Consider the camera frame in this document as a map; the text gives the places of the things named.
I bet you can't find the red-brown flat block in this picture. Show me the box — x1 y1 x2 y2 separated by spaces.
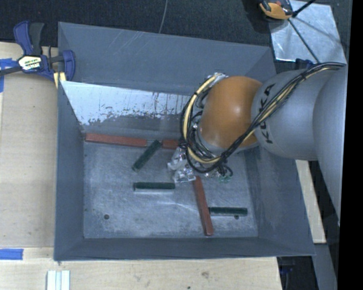
189 175 218 237
161 138 180 151
84 132 148 148

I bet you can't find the grey metal bin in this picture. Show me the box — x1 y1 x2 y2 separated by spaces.
45 21 328 275

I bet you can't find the dark green flat block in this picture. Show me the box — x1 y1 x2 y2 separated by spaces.
131 137 163 174
132 180 176 193
207 205 249 219

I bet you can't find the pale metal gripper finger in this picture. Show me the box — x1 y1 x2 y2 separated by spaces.
167 145 187 172
173 167 197 186

